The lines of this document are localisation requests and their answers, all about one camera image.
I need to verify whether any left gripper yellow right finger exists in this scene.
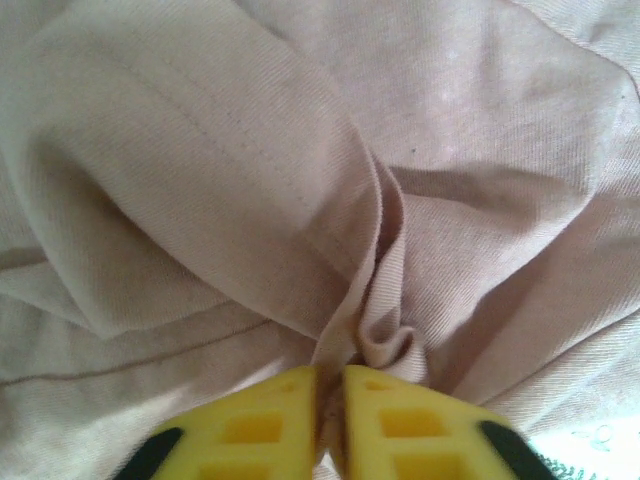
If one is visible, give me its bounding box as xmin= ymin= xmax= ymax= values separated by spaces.
xmin=330 ymin=364 xmax=547 ymax=480

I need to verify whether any pink t-shirt with pixel print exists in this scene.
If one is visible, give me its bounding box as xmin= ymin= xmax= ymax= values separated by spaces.
xmin=0 ymin=0 xmax=640 ymax=480

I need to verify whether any floral tablecloth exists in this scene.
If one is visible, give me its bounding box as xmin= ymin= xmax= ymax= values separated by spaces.
xmin=524 ymin=394 xmax=640 ymax=480

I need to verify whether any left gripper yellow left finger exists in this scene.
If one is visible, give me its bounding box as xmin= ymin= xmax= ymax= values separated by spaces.
xmin=114 ymin=364 xmax=321 ymax=480

